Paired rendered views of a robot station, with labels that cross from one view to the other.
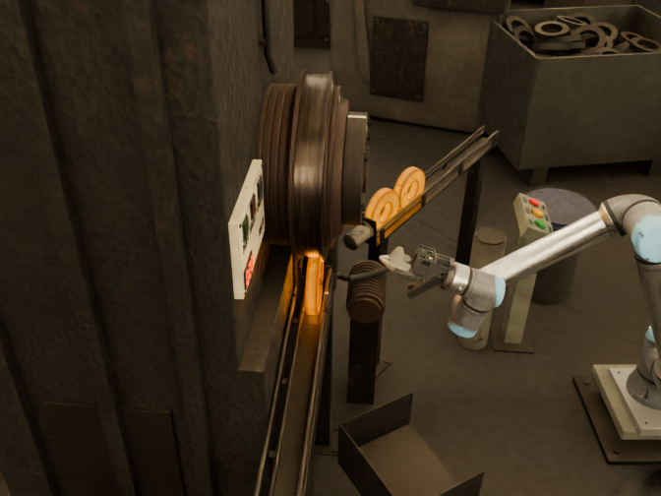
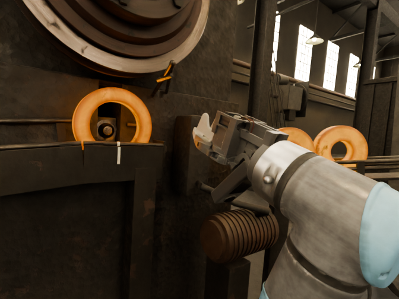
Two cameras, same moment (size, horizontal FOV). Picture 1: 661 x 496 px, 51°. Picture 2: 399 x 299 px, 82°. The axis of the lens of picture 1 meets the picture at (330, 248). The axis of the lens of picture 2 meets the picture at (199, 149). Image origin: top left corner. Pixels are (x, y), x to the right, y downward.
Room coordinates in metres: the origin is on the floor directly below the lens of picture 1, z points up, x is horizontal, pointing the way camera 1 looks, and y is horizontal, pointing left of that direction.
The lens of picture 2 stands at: (1.35, -0.54, 0.75)
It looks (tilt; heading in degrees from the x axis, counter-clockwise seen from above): 4 degrees down; 50
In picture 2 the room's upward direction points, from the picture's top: 4 degrees clockwise
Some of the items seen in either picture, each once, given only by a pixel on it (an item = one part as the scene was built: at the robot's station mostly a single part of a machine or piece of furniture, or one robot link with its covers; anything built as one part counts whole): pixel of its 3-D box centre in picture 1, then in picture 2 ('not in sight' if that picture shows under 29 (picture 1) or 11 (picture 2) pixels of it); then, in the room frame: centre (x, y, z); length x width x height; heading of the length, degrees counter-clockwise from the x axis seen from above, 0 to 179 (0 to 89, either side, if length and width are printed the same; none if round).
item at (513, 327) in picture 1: (522, 278); not in sight; (2.17, -0.75, 0.31); 0.24 x 0.16 x 0.62; 175
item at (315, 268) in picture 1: (314, 281); (114, 126); (1.55, 0.04, 0.75); 0.18 x 0.03 x 0.18; 175
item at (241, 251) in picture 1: (249, 226); not in sight; (1.22, 0.17, 1.15); 0.26 x 0.02 x 0.18; 175
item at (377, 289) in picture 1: (364, 335); (234, 297); (1.87, -0.13, 0.27); 0.22 x 0.13 x 0.53; 175
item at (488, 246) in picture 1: (480, 290); not in sight; (2.14, -0.59, 0.26); 0.12 x 0.12 x 0.52
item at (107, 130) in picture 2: not in sight; (101, 129); (1.56, 0.20, 0.74); 0.17 x 0.04 x 0.04; 85
